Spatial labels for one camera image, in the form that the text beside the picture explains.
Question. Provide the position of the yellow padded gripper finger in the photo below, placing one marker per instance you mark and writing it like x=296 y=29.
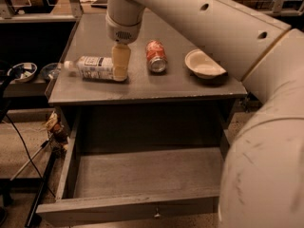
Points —
x=120 y=58

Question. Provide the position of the clear plastic water bottle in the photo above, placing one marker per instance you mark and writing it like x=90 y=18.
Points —
x=96 y=68

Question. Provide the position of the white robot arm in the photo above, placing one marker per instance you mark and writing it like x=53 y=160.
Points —
x=262 y=184

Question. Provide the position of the open grey top drawer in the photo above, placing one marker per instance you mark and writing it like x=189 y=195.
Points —
x=102 y=186

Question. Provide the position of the small drawer knob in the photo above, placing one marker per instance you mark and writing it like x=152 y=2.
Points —
x=157 y=213

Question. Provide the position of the red soda can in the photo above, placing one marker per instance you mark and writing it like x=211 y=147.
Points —
x=155 y=57

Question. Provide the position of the long grey shelf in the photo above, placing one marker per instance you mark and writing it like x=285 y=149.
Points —
x=43 y=40

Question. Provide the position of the grey cabinet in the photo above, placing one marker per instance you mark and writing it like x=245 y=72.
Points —
x=161 y=104

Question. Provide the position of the blue glass bowl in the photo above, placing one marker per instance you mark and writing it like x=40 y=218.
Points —
x=50 y=71

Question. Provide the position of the white paper bowl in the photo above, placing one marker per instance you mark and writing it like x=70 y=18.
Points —
x=202 y=65

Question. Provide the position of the blue white bowl with items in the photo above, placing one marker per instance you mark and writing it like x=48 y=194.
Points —
x=23 y=72

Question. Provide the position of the small brown figurine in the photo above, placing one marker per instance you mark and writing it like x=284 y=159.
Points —
x=56 y=129

